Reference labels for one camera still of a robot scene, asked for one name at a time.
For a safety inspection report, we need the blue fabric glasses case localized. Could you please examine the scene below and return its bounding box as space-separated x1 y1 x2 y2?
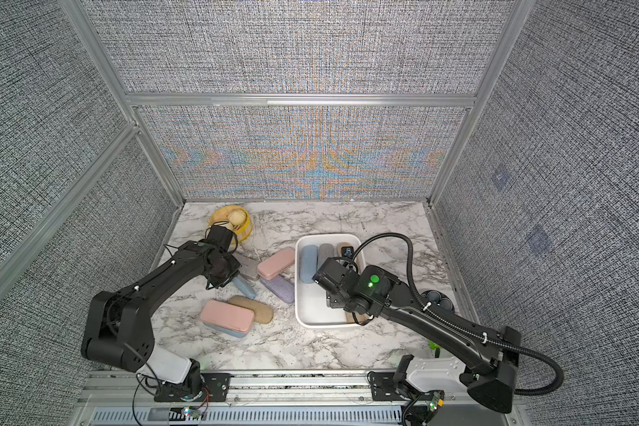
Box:
232 275 257 300
204 324 247 338

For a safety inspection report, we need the light blue glasses case back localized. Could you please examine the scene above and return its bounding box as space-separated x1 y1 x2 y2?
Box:
299 245 318 284

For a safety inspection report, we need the purple fabric glasses case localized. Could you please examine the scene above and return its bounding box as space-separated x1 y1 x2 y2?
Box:
260 275 295 305

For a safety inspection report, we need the tan fabric glasses case front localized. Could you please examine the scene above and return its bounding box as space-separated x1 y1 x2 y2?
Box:
345 312 369 325

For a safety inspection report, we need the grey fabric glasses case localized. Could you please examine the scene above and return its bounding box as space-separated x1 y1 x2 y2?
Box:
318 243 335 266

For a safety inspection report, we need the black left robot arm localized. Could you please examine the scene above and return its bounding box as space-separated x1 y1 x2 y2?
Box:
81 223 241 383

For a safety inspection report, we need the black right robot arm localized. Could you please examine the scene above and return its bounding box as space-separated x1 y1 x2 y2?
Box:
313 259 521 414

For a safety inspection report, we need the pink hard glasses case lower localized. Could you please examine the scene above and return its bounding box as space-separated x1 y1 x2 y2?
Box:
200 300 255 337

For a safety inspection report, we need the pink hard glasses case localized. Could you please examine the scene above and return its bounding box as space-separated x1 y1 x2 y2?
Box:
200 300 255 337
257 248 296 280

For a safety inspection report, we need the tan fabric glasses case middle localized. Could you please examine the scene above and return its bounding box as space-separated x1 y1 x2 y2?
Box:
227 296 274 324

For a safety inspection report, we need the pink hard glasses case upper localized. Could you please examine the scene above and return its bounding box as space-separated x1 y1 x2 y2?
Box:
257 248 296 280

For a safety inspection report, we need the yellow bamboo steamer basket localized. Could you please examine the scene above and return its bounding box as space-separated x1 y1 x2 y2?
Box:
209 205 254 242

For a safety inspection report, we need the bun right in steamer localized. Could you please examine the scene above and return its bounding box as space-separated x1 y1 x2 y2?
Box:
227 209 248 227

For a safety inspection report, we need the green snack packet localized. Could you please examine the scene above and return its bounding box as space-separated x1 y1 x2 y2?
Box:
429 341 441 358

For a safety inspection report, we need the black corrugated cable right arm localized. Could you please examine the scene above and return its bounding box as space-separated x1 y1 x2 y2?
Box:
345 233 564 396

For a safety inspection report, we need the aluminium mounting rail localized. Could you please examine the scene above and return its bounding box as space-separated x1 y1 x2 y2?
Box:
73 369 528 426

